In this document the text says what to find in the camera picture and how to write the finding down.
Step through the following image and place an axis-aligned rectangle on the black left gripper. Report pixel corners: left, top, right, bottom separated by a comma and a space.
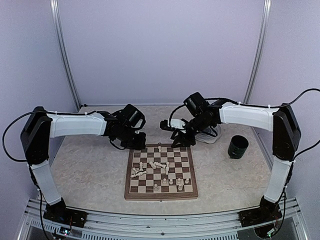
117, 125, 147, 150

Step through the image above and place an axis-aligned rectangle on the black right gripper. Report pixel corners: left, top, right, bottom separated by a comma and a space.
171, 114, 213, 148

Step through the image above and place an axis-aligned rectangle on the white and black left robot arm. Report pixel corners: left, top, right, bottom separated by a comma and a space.
20, 104, 146, 223

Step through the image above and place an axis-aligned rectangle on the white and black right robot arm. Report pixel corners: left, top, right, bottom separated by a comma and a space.
166, 92, 301, 222

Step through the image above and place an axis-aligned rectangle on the wooden chess board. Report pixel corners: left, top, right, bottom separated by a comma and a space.
124, 143, 199, 201

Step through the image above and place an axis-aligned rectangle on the white plate with spiral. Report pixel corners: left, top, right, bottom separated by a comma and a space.
195, 125, 222, 145

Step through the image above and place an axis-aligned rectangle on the fallen white king centre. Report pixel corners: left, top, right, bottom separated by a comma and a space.
165, 162, 170, 175

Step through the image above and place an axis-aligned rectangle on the fallen white bishop centre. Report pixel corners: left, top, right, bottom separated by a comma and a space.
149, 161, 157, 169

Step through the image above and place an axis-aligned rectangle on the dark green cup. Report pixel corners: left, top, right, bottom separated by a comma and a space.
227, 135, 249, 159

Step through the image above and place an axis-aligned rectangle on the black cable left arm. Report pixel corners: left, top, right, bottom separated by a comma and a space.
1, 111, 36, 162

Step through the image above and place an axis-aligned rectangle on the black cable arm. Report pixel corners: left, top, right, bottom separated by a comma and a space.
284, 87, 320, 161
1, 111, 36, 162

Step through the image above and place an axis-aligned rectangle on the aluminium front rail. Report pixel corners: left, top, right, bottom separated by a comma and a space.
14, 194, 311, 240

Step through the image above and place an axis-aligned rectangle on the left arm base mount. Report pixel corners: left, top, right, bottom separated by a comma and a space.
43, 207, 88, 228

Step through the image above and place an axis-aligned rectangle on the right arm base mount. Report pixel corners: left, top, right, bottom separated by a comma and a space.
238, 207, 283, 228

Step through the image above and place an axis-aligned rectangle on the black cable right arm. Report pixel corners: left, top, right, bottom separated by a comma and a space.
284, 87, 320, 161

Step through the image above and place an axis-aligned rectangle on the left aluminium corner post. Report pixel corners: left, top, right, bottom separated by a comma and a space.
49, 0, 82, 110

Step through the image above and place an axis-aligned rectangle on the aluminium corner post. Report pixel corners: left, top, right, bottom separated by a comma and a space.
49, 0, 82, 110
243, 0, 272, 104

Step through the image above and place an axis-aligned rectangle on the right aluminium corner post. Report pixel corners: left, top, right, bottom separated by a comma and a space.
243, 0, 272, 104

